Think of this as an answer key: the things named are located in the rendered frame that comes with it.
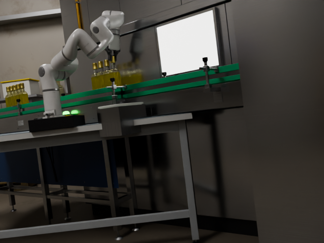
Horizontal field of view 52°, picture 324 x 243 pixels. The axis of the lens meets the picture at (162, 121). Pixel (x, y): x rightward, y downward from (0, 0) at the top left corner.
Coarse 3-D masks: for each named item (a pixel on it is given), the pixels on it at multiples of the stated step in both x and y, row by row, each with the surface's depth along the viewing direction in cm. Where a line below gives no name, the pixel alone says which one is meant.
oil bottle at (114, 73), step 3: (111, 69) 220; (114, 69) 219; (117, 69) 221; (111, 72) 219; (114, 72) 218; (117, 72) 220; (111, 75) 220; (114, 75) 218; (117, 75) 220; (117, 78) 220; (120, 78) 222; (114, 81) 219; (117, 81) 220; (120, 81) 222; (111, 84) 220; (117, 84) 219; (120, 84) 221
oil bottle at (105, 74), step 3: (105, 72) 223; (108, 72) 222; (105, 75) 223; (108, 75) 222; (105, 78) 223; (108, 78) 222; (105, 81) 224; (108, 81) 222; (105, 84) 224; (108, 84) 222
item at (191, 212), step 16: (144, 128) 189; (160, 128) 189; (176, 128) 188; (0, 144) 191; (16, 144) 191; (32, 144) 191; (48, 144) 191; (64, 144) 190; (192, 192) 189; (192, 208) 189; (64, 224) 192; (80, 224) 192; (96, 224) 191; (112, 224) 191; (192, 224) 189
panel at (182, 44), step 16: (192, 16) 197; (208, 16) 190; (160, 32) 211; (176, 32) 204; (192, 32) 198; (208, 32) 191; (160, 48) 213; (176, 48) 205; (192, 48) 199; (208, 48) 192; (176, 64) 206; (192, 64) 200; (208, 64) 193
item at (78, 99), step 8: (104, 88) 209; (64, 96) 233; (72, 96) 228; (80, 96) 223; (88, 96) 219; (96, 96) 214; (104, 96) 210; (24, 104) 264; (32, 104) 257; (40, 104) 251; (64, 104) 234; (72, 104) 229; (80, 104) 224; (0, 112) 287; (8, 112) 280; (16, 112) 272; (24, 112) 265; (32, 112) 258
